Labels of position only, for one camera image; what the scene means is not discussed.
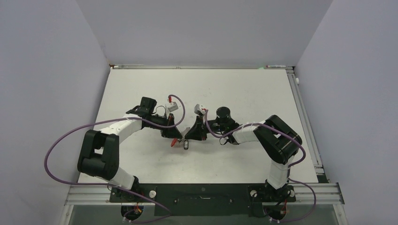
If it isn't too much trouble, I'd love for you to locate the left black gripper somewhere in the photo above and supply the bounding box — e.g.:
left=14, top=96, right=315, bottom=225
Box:
left=146, top=112, right=182, bottom=139

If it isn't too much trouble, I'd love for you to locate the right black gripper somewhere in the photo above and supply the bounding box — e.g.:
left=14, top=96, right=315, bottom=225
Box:
left=185, top=115, right=226, bottom=141

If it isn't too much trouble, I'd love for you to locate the red handled key tool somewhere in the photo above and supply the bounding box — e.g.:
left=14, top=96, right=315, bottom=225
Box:
left=170, top=127, right=191, bottom=147

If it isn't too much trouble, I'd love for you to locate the black key tag white label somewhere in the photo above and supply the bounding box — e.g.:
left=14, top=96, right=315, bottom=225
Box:
left=183, top=140, right=189, bottom=150

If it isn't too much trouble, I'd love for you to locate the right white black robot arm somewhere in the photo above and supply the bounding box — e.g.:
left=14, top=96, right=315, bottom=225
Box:
left=184, top=105, right=302, bottom=201

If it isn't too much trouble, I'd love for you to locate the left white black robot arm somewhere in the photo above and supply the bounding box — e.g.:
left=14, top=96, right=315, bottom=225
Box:
left=77, top=95, right=183, bottom=202

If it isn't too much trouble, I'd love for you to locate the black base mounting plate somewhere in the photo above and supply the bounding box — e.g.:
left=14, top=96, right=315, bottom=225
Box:
left=109, top=183, right=296, bottom=216

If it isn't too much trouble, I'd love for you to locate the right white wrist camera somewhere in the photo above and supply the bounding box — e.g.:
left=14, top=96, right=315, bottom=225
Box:
left=194, top=104, right=207, bottom=116

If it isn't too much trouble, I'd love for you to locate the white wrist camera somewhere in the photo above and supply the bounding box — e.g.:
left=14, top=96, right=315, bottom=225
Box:
left=165, top=101, right=179, bottom=113
left=194, top=104, right=207, bottom=116

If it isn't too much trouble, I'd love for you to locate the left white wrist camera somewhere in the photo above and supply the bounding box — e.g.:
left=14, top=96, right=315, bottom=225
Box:
left=165, top=101, right=179, bottom=113

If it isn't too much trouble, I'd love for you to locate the marker pen on back rail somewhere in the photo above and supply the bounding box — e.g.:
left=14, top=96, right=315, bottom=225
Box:
left=266, top=65, right=287, bottom=69

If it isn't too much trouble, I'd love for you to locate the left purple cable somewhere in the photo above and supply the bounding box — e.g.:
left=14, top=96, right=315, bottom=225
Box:
left=43, top=94, right=186, bottom=224

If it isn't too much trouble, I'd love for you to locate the aluminium front frame rail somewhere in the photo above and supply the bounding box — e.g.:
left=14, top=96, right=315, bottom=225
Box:
left=65, top=183, right=345, bottom=205

